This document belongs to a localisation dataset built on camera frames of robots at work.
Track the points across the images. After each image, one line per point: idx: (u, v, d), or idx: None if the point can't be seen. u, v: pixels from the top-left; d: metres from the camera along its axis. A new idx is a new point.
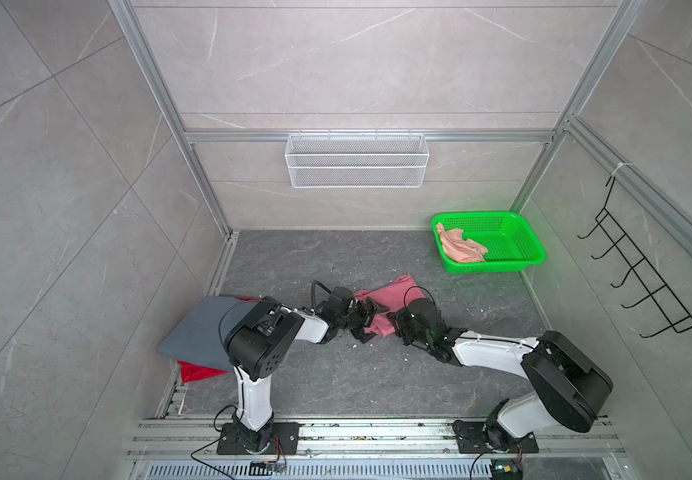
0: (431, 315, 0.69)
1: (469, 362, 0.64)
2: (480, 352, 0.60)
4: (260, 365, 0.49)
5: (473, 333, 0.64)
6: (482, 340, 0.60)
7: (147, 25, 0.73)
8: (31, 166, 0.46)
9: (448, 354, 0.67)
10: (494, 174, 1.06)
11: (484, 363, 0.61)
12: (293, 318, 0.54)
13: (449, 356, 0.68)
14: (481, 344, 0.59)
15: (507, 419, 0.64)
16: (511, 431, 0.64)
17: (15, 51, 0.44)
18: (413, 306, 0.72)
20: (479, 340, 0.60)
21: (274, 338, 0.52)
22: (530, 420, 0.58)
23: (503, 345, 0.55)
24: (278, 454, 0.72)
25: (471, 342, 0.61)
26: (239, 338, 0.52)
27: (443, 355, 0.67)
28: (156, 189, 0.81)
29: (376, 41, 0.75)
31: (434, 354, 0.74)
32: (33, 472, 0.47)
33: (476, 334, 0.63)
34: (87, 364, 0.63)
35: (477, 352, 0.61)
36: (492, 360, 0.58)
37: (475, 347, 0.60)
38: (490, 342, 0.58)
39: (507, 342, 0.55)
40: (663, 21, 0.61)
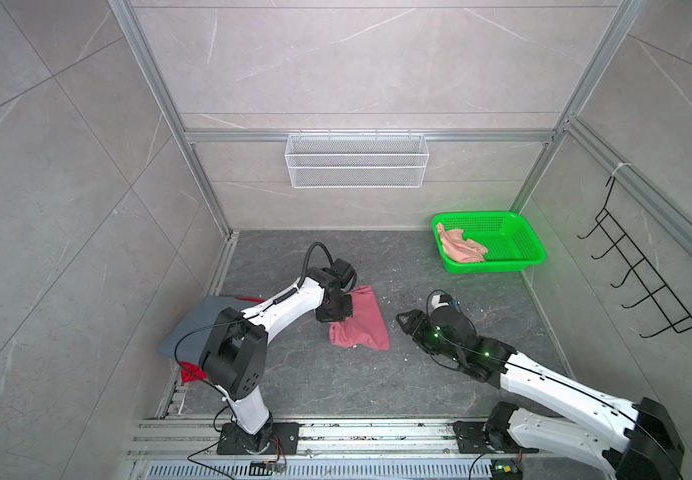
0: (462, 328, 0.58)
1: (514, 389, 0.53)
2: (542, 393, 0.51)
4: (236, 389, 0.46)
5: (532, 362, 0.53)
6: (551, 381, 0.50)
7: (147, 25, 0.73)
8: (31, 166, 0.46)
9: (487, 371, 0.57)
10: (494, 174, 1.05)
11: (539, 401, 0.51)
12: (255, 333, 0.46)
13: (489, 374, 0.57)
14: (550, 389, 0.49)
15: (520, 435, 0.63)
16: (518, 439, 0.64)
17: (16, 51, 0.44)
18: (436, 317, 0.60)
20: (548, 382, 0.50)
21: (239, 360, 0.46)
22: (551, 446, 0.58)
23: (583, 402, 0.46)
24: (278, 454, 0.72)
25: (535, 381, 0.51)
26: (209, 365, 0.48)
27: (481, 373, 0.56)
28: (156, 189, 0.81)
29: (375, 41, 0.74)
31: (469, 374, 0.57)
32: (34, 472, 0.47)
33: (539, 367, 0.52)
34: (87, 364, 0.63)
35: (540, 392, 0.51)
36: (555, 404, 0.50)
37: (543, 388, 0.50)
38: (564, 389, 0.49)
39: (589, 399, 0.46)
40: (663, 20, 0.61)
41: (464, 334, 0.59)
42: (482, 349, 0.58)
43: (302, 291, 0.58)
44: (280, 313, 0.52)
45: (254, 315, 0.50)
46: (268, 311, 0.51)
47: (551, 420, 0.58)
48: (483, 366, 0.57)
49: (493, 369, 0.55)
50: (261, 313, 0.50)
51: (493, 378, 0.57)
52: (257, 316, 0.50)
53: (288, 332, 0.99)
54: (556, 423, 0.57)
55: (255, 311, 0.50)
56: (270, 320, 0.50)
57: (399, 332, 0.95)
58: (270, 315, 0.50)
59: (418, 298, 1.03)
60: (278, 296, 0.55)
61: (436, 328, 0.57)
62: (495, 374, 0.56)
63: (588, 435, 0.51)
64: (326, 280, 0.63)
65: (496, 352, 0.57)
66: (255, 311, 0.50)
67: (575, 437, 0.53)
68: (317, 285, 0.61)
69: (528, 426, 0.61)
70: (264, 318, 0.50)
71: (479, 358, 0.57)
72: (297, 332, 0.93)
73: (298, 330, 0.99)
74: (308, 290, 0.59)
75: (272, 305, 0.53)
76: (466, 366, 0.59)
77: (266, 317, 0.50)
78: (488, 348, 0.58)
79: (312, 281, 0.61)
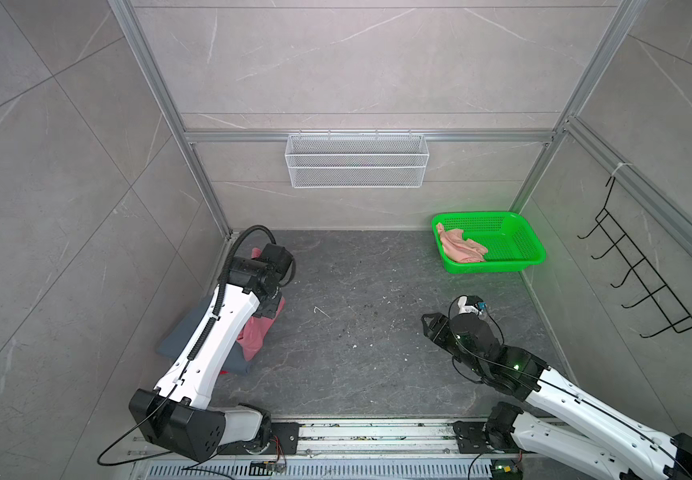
0: (484, 337, 0.54)
1: (536, 403, 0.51)
2: (573, 415, 0.49)
4: (198, 455, 0.41)
5: (565, 382, 0.50)
6: (586, 405, 0.47)
7: (147, 24, 0.73)
8: (31, 166, 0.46)
9: (513, 383, 0.53)
10: (494, 174, 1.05)
11: (565, 420, 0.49)
12: (181, 411, 0.38)
13: (517, 387, 0.53)
14: (585, 417, 0.47)
15: (523, 441, 0.63)
16: (520, 442, 0.64)
17: (16, 52, 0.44)
18: (455, 326, 0.57)
20: (583, 408, 0.47)
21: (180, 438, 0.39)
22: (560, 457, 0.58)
23: (621, 432, 0.45)
24: (278, 454, 0.72)
25: (570, 403, 0.48)
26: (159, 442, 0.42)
27: (507, 385, 0.53)
28: (156, 189, 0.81)
29: (375, 41, 0.74)
31: (493, 386, 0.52)
32: (34, 472, 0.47)
33: (573, 388, 0.49)
34: (87, 364, 0.63)
35: (574, 415, 0.49)
36: (586, 428, 0.48)
37: (577, 411, 0.48)
38: (603, 417, 0.46)
39: (628, 430, 0.44)
40: (663, 21, 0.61)
41: (486, 343, 0.55)
42: (508, 359, 0.54)
43: (225, 312, 0.46)
44: (206, 363, 0.42)
45: (171, 390, 0.40)
46: (188, 373, 0.41)
47: (560, 431, 0.58)
48: (509, 377, 0.53)
49: (521, 381, 0.52)
50: (180, 381, 0.40)
51: (521, 391, 0.53)
52: (177, 387, 0.40)
53: (287, 332, 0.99)
54: (566, 434, 0.57)
55: (170, 386, 0.40)
56: (197, 379, 0.41)
57: (399, 332, 0.95)
58: (193, 376, 0.41)
59: (418, 298, 1.03)
60: (194, 342, 0.43)
61: (455, 337, 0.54)
62: (523, 387, 0.52)
63: (603, 453, 0.51)
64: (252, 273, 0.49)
65: (525, 364, 0.53)
66: (170, 383, 0.40)
67: (589, 454, 0.53)
68: (244, 288, 0.48)
69: (533, 433, 0.61)
70: (188, 385, 0.40)
71: (505, 368, 0.53)
72: (297, 332, 0.93)
73: (298, 330, 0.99)
74: (231, 308, 0.46)
75: (192, 361, 0.42)
76: (489, 377, 0.57)
77: (191, 377, 0.40)
78: (515, 359, 0.54)
79: (233, 292, 0.47)
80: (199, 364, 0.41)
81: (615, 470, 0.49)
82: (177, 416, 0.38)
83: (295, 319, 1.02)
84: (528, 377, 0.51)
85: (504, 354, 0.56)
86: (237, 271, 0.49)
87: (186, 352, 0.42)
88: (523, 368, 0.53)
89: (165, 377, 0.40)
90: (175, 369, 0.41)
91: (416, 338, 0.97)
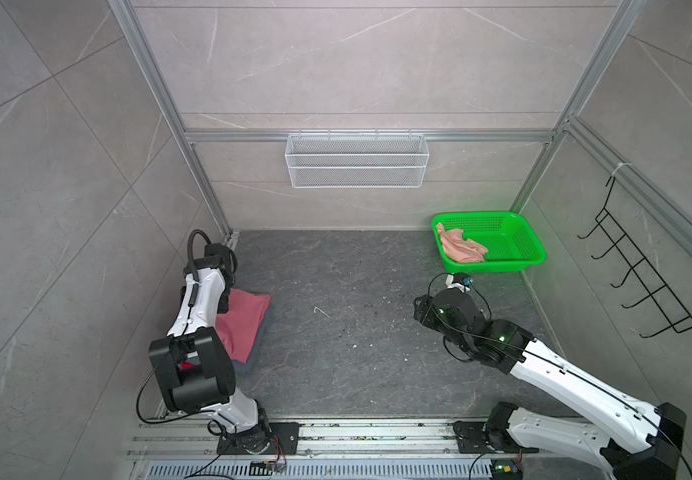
0: (467, 309, 0.54)
1: (521, 376, 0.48)
2: (558, 386, 0.47)
4: (226, 387, 0.46)
5: (551, 353, 0.49)
6: (572, 376, 0.46)
7: (147, 24, 0.73)
8: (31, 166, 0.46)
9: (499, 355, 0.51)
10: (494, 174, 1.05)
11: (548, 391, 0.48)
12: (202, 334, 0.45)
13: (501, 359, 0.52)
14: (569, 389, 0.46)
15: (519, 435, 0.63)
16: (519, 441, 0.64)
17: (16, 51, 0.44)
18: (438, 299, 0.56)
20: (567, 376, 0.46)
21: (208, 366, 0.45)
22: (551, 447, 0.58)
23: (605, 402, 0.43)
24: (278, 454, 0.72)
25: (553, 373, 0.47)
26: (182, 400, 0.45)
27: (492, 357, 0.51)
28: (156, 189, 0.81)
29: (375, 41, 0.74)
31: (478, 360, 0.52)
32: (34, 472, 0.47)
33: (560, 360, 0.48)
34: (88, 364, 0.63)
35: (558, 386, 0.47)
36: (570, 399, 0.47)
37: (561, 382, 0.46)
38: (586, 387, 0.45)
39: (612, 400, 0.43)
40: (663, 20, 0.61)
41: (469, 315, 0.54)
42: (492, 332, 0.53)
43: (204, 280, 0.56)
44: (205, 306, 0.50)
45: (183, 327, 0.47)
46: (192, 315, 0.48)
47: (549, 419, 0.58)
48: (494, 349, 0.51)
49: (506, 352, 0.50)
50: (189, 321, 0.47)
51: (505, 363, 0.52)
52: (188, 326, 0.47)
53: (287, 332, 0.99)
54: (554, 421, 0.57)
55: (181, 327, 0.47)
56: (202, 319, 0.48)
57: (399, 332, 0.95)
58: (197, 316, 0.48)
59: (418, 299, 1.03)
60: (189, 296, 0.53)
61: (439, 310, 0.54)
62: (508, 358, 0.50)
63: (587, 433, 0.51)
64: (216, 261, 0.60)
65: (511, 335, 0.52)
66: (180, 324, 0.47)
67: (573, 436, 0.53)
68: (210, 268, 0.59)
69: (527, 425, 0.61)
70: (196, 321, 0.47)
71: (490, 338, 0.52)
72: (296, 332, 0.92)
73: (298, 330, 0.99)
74: (209, 276, 0.57)
75: (193, 308, 0.50)
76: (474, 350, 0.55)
77: (197, 318, 0.48)
78: (500, 331, 0.52)
79: (206, 270, 0.58)
80: (202, 307, 0.50)
81: (596, 446, 0.49)
82: (200, 340, 0.44)
83: (295, 318, 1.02)
84: (513, 349, 0.50)
85: (490, 327, 0.54)
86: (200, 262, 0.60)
87: (184, 305, 0.51)
88: (508, 340, 0.51)
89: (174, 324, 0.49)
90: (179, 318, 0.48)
91: (416, 338, 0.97)
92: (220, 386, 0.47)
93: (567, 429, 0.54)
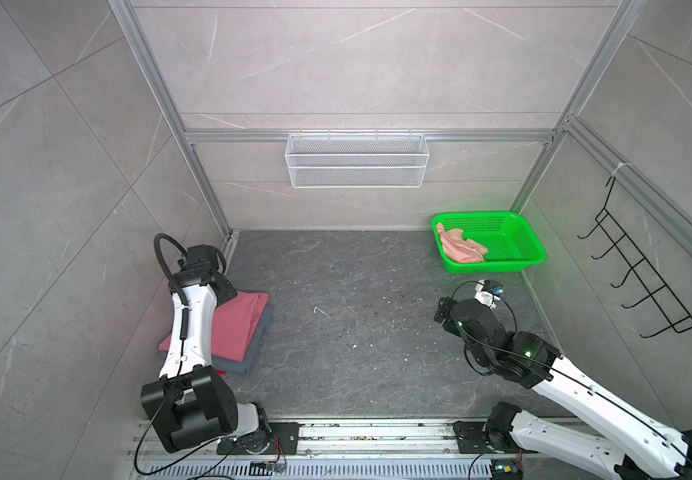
0: (487, 322, 0.52)
1: (545, 392, 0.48)
2: (585, 407, 0.46)
4: (228, 424, 0.44)
5: (578, 372, 0.47)
6: (600, 397, 0.45)
7: (147, 24, 0.73)
8: (31, 167, 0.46)
9: (523, 370, 0.49)
10: (495, 174, 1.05)
11: (571, 410, 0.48)
12: (200, 374, 0.41)
13: (526, 374, 0.49)
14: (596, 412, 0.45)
15: (522, 438, 0.63)
16: (520, 443, 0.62)
17: (16, 52, 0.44)
18: (457, 312, 0.54)
20: (593, 400, 0.45)
21: (207, 406, 0.42)
22: (559, 455, 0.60)
23: (633, 427, 0.42)
24: (278, 454, 0.72)
25: (581, 394, 0.45)
26: (184, 437, 0.42)
27: (515, 371, 0.49)
28: (156, 189, 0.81)
29: (375, 41, 0.74)
31: (501, 374, 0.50)
32: (34, 472, 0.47)
33: (588, 380, 0.46)
34: (88, 364, 0.63)
35: (584, 406, 0.46)
36: (595, 419, 0.46)
37: (589, 403, 0.45)
38: (614, 410, 0.44)
39: (640, 425, 0.42)
40: (663, 20, 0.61)
41: (490, 329, 0.52)
42: (516, 346, 0.50)
43: (194, 302, 0.51)
44: (198, 339, 0.46)
45: (177, 368, 0.42)
46: (186, 351, 0.44)
47: (557, 427, 0.58)
48: (519, 364, 0.49)
49: (532, 369, 0.48)
50: (183, 358, 0.43)
51: (530, 379, 0.50)
52: (183, 364, 0.43)
53: (287, 332, 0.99)
54: (564, 431, 0.57)
55: (175, 367, 0.42)
56: (197, 354, 0.44)
57: (399, 332, 0.95)
58: (192, 351, 0.44)
59: (418, 298, 1.03)
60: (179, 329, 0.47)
61: (458, 323, 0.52)
62: (533, 375, 0.48)
63: (599, 447, 0.51)
64: (204, 276, 0.55)
65: (537, 350, 0.49)
66: (174, 363, 0.43)
67: (585, 448, 0.53)
68: (200, 285, 0.53)
69: (532, 431, 0.61)
70: (190, 360, 0.43)
71: (514, 353, 0.49)
72: (296, 332, 0.92)
73: (298, 330, 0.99)
74: (198, 299, 0.51)
75: (186, 343, 0.45)
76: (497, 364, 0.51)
77: (192, 353, 0.44)
78: (525, 346, 0.50)
79: (193, 289, 0.53)
80: (196, 340, 0.45)
81: (610, 463, 0.49)
82: (198, 381, 0.41)
83: (295, 318, 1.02)
84: (539, 365, 0.48)
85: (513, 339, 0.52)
86: (186, 280, 0.54)
87: (176, 337, 0.46)
88: (534, 356, 0.49)
89: (168, 362, 0.43)
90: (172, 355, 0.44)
91: (416, 339, 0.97)
92: (223, 421, 0.43)
93: (578, 442, 0.54)
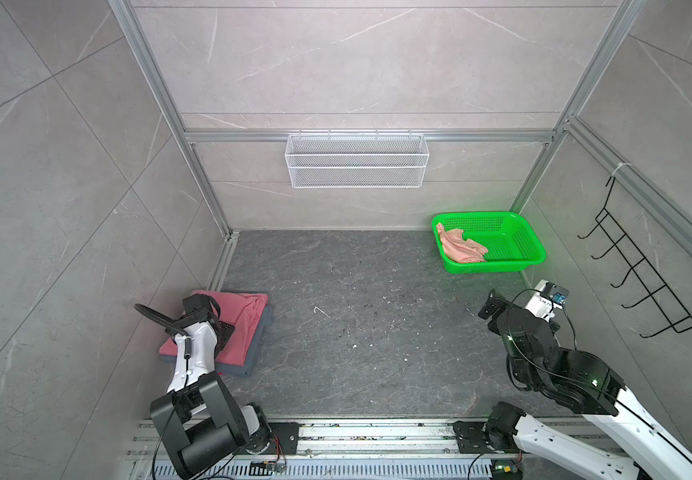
0: (542, 339, 0.45)
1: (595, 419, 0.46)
2: (640, 443, 0.42)
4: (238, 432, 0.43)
5: (642, 409, 0.43)
6: (658, 437, 0.41)
7: (147, 24, 0.73)
8: (31, 166, 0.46)
9: (583, 395, 0.43)
10: (495, 174, 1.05)
11: (618, 439, 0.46)
12: (206, 381, 0.43)
13: (588, 401, 0.43)
14: (646, 448, 0.42)
15: (525, 443, 0.63)
16: (523, 447, 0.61)
17: (16, 52, 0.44)
18: (508, 327, 0.47)
20: (649, 438, 0.41)
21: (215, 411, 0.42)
22: (564, 466, 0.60)
23: (684, 468, 0.40)
24: (278, 454, 0.72)
25: (642, 432, 0.41)
26: (194, 455, 0.41)
27: (575, 397, 0.43)
28: (156, 189, 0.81)
29: (375, 41, 0.74)
31: (557, 401, 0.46)
32: (34, 472, 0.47)
33: (649, 417, 0.42)
34: (88, 364, 0.63)
35: (639, 442, 0.42)
36: (642, 453, 0.43)
37: (646, 441, 0.41)
38: (669, 452, 0.41)
39: None
40: (664, 20, 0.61)
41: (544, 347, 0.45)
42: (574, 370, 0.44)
43: (194, 333, 0.54)
44: (201, 358, 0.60)
45: (185, 380, 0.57)
46: (191, 367, 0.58)
47: (564, 437, 0.58)
48: (579, 387, 0.43)
49: (593, 393, 0.42)
50: (188, 373, 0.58)
51: (591, 406, 0.43)
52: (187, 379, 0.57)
53: (287, 332, 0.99)
54: (572, 441, 0.57)
55: (183, 380, 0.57)
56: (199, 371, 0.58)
57: (399, 332, 0.95)
58: (196, 366, 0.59)
59: (418, 298, 1.03)
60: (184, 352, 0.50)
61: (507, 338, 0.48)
62: (595, 402, 0.42)
63: (609, 464, 0.52)
64: (204, 315, 0.59)
65: (599, 374, 0.44)
66: (181, 379, 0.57)
67: (596, 464, 0.53)
68: (200, 322, 0.57)
69: (537, 437, 0.61)
70: (195, 372, 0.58)
71: (573, 377, 0.43)
72: (297, 332, 0.93)
73: (297, 330, 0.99)
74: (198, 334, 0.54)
75: (189, 362, 0.47)
76: (552, 386, 0.45)
77: (194, 371, 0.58)
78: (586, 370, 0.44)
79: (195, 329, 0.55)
80: (198, 360, 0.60)
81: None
82: (205, 387, 0.42)
83: (295, 319, 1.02)
84: (603, 392, 0.42)
85: (569, 361, 0.45)
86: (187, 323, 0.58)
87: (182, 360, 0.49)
88: (598, 381, 0.43)
89: (175, 379, 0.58)
90: (178, 374, 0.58)
91: (416, 339, 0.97)
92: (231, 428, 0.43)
93: (588, 455, 0.54)
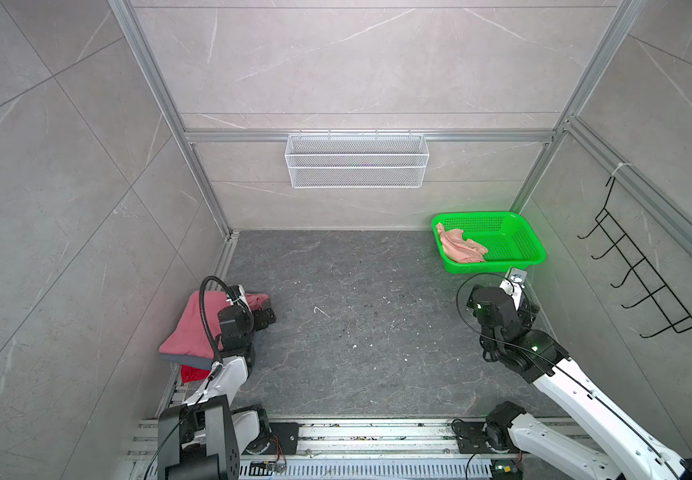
0: (505, 309, 0.53)
1: (543, 387, 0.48)
2: (581, 408, 0.46)
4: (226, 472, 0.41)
5: (584, 377, 0.48)
6: (598, 402, 0.45)
7: (147, 24, 0.73)
8: (31, 165, 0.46)
9: (526, 361, 0.51)
10: (494, 174, 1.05)
11: (569, 411, 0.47)
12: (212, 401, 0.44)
13: (528, 367, 0.51)
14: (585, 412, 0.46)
15: (520, 438, 0.63)
16: (517, 443, 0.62)
17: (16, 51, 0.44)
18: (479, 294, 0.56)
20: (587, 401, 0.45)
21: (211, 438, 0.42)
22: (550, 459, 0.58)
23: (627, 436, 0.42)
24: (278, 454, 0.72)
25: (576, 393, 0.46)
26: None
27: (519, 362, 0.51)
28: (156, 188, 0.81)
29: (375, 40, 0.74)
31: (506, 364, 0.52)
32: (33, 472, 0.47)
33: (591, 385, 0.47)
34: (87, 364, 0.63)
35: (579, 406, 0.46)
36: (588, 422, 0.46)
37: (585, 405, 0.45)
38: (610, 418, 0.44)
39: (635, 438, 0.42)
40: (663, 21, 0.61)
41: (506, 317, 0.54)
42: (526, 341, 0.52)
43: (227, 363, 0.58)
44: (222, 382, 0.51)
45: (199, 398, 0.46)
46: (209, 389, 0.48)
47: (557, 434, 0.57)
48: (524, 355, 0.51)
49: (535, 362, 0.49)
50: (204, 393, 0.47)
51: (531, 371, 0.51)
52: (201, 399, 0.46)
53: (288, 332, 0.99)
54: (563, 439, 0.56)
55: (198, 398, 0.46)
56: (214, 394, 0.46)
57: (400, 332, 0.95)
58: (213, 389, 0.48)
59: (418, 298, 1.03)
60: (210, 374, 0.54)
61: (477, 305, 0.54)
62: (535, 368, 0.50)
63: (595, 460, 0.50)
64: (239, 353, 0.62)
65: (545, 346, 0.51)
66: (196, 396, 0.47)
67: (580, 458, 0.52)
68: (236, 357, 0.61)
69: (531, 432, 0.60)
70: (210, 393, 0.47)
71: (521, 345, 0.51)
72: (297, 332, 0.93)
73: (297, 330, 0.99)
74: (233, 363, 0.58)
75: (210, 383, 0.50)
76: (503, 351, 0.53)
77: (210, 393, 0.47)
78: (535, 342, 0.51)
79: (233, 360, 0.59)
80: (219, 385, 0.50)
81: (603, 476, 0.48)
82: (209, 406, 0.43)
83: (295, 319, 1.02)
84: (544, 361, 0.49)
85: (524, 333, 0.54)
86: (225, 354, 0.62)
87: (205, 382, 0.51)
88: (541, 351, 0.50)
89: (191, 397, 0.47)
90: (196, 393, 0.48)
91: (416, 338, 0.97)
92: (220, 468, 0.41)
93: (573, 448, 0.54)
